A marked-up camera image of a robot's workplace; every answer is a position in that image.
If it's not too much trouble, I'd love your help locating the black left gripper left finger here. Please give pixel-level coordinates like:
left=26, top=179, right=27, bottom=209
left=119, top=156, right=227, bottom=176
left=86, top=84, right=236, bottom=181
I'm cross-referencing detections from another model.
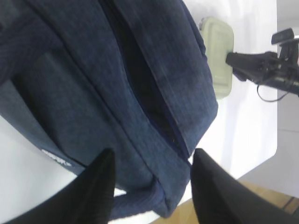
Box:
left=8, top=149, right=115, bottom=224

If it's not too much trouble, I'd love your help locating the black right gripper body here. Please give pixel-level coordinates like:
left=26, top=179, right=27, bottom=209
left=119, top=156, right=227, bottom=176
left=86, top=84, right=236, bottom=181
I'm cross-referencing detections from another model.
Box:
left=253, top=38, right=299, bottom=95

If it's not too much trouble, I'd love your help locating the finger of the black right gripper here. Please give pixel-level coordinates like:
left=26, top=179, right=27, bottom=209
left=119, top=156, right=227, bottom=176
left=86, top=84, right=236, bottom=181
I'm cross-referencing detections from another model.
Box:
left=226, top=51, right=277, bottom=70
left=235, top=69, right=253, bottom=82

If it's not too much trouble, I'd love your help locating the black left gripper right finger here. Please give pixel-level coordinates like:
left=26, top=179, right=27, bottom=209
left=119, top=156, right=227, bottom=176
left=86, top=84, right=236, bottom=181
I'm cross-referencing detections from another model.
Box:
left=190, top=149, right=299, bottom=224

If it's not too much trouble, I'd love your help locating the green lidded food container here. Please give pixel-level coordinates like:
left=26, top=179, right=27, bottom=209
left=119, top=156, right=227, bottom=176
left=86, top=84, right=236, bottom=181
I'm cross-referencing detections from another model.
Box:
left=199, top=17, right=234, bottom=99

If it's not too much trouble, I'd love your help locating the navy blue fabric lunch bag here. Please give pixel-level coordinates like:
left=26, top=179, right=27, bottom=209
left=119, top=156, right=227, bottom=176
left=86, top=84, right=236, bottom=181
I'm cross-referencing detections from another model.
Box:
left=0, top=0, right=218, bottom=220

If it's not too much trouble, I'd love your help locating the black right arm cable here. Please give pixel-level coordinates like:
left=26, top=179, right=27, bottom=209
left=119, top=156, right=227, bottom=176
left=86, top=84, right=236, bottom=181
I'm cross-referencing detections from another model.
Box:
left=256, top=84, right=290, bottom=102

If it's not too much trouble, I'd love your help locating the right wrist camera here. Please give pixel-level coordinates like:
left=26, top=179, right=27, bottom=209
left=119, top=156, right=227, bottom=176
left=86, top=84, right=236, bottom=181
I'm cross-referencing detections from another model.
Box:
left=271, top=28, right=294, bottom=45

